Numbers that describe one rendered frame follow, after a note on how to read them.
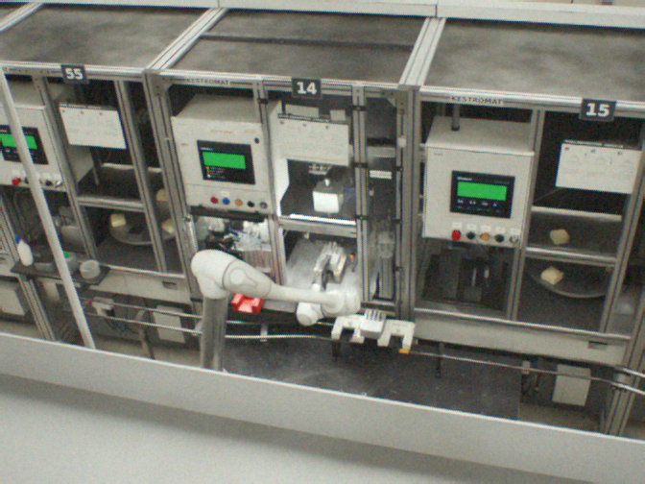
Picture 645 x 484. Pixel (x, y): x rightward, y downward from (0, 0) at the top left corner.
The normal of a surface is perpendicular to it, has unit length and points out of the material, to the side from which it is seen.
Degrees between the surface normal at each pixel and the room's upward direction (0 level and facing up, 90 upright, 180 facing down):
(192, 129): 90
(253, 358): 0
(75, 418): 0
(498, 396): 0
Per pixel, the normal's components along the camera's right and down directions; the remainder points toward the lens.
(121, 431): -0.05, -0.80
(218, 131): -0.25, 0.59
